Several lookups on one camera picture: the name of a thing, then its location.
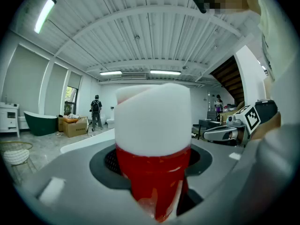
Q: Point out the person's cream shirt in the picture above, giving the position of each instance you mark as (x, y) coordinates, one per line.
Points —
(281, 43)

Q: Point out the dark green bathtub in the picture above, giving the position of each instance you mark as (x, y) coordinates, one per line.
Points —
(41, 124)

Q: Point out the pale pink round lid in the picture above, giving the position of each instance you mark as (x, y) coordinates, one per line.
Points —
(152, 172)

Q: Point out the person's right forearm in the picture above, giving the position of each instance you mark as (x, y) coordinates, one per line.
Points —
(269, 128)

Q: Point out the wooden staircase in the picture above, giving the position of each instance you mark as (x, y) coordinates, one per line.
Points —
(230, 81)

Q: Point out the large cardboard box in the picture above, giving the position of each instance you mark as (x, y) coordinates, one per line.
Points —
(76, 128)

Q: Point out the small cardboard box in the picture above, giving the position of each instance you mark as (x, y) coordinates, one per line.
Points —
(60, 124)

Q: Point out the white ceiling tube light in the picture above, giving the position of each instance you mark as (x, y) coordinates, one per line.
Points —
(44, 14)
(110, 73)
(165, 72)

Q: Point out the white cabinet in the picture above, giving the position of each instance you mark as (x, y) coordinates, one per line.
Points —
(8, 118)

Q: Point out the dark framed window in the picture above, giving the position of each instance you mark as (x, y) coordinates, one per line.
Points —
(70, 99)

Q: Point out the white and orange cloth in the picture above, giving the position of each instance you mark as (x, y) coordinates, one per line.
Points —
(70, 118)

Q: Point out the ceiling air conditioner vent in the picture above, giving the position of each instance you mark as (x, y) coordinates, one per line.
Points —
(133, 75)

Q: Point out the white bathtub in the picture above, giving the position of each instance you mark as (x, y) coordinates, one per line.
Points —
(82, 143)

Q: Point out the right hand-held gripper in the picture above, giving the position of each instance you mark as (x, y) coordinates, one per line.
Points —
(253, 118)

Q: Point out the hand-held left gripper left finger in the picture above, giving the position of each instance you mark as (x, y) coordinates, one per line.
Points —
(70, 196)

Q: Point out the white toilet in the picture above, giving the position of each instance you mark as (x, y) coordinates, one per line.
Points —
(110, 123)

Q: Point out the grey roller blind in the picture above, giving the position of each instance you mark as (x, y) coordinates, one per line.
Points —
(25, 78)
(74, 80)
(56, 88)

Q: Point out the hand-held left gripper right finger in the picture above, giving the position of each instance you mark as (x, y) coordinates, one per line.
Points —
(234, 184)

